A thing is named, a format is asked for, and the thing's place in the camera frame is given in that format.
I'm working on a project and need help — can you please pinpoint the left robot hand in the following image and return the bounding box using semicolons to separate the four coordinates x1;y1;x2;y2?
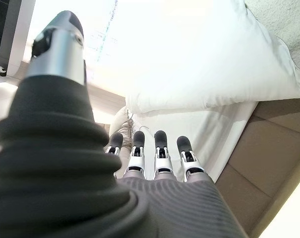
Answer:
0;10;248;238

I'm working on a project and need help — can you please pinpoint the white duvet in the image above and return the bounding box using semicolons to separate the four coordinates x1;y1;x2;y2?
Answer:
124;0;300;115

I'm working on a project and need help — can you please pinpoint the white bed sheet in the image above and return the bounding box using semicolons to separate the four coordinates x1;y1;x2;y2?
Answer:
133;101;259;184

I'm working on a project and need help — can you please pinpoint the beige fringed throw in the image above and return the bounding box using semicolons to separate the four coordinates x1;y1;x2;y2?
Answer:
119;109;140;149

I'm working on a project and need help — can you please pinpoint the textured white mattress pad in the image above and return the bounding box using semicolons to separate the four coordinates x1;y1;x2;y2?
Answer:
243;0;300;75

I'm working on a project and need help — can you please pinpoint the window with white frame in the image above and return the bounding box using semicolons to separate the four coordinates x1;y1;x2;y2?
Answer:
0;0;130;84

